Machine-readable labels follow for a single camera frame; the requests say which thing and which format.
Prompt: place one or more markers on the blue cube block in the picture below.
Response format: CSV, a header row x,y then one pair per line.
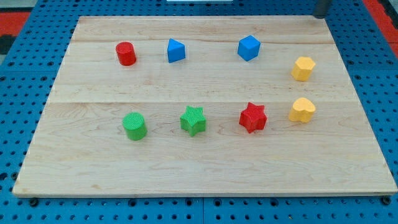
x,y
248,48

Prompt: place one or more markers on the green star block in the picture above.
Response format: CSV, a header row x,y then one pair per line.
x,y
193,121

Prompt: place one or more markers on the red star block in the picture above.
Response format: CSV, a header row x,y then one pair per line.
x,y
253,117

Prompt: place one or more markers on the blue triangular prism block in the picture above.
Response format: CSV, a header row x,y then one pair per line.
x,y
175,51

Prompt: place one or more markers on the green cylinder block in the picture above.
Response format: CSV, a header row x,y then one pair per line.
x,y
134,126

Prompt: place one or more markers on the red cylinder block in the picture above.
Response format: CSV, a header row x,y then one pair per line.
x,y
126,53

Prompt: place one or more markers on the yellow heart block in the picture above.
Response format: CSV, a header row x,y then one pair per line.
x,y
302,110

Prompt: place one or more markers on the yellow hexagon block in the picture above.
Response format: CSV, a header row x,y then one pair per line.
x,y
303,68

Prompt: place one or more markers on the light wooden board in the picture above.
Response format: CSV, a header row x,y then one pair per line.
x,y
80,148

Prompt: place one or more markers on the dark grey cylindrical pole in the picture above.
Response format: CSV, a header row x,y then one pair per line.
x,y
321,8

